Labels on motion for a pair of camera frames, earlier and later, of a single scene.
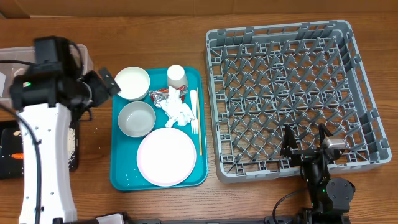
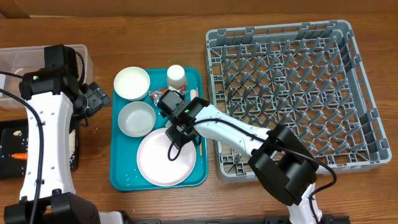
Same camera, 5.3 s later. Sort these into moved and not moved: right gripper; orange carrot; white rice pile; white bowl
Moved: right gripper
Not moved: orange carrot; white bowl; white rice pile
